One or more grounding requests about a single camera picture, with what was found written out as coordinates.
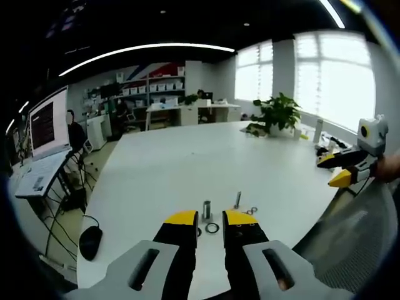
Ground white office desk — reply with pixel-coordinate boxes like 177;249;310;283
145;102;242;131

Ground black mouse cable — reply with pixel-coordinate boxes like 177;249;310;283
82;214;101;229

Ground white cabinet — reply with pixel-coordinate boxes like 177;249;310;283
86;120;109;151

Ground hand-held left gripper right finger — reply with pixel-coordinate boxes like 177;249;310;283
222;208;354;300

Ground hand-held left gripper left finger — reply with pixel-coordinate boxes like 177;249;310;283
64;209;199;300

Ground green potted plant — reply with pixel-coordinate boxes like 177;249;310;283
241;92;303;138

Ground black items on table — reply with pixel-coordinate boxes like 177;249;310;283
314;136;356;158

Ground white open laptop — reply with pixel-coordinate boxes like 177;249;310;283
14;86;73;198

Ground long curved ceiling light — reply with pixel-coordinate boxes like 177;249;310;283
57;43;236;78

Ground metal cylinder on base plate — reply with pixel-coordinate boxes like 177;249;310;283
201;200;215;224

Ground grey mesh chair back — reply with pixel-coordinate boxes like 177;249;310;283
292;179;398;295

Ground black computer mouse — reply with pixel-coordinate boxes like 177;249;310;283
79;226;104;262

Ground shelf with white bins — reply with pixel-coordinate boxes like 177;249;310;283
120;74;187;109

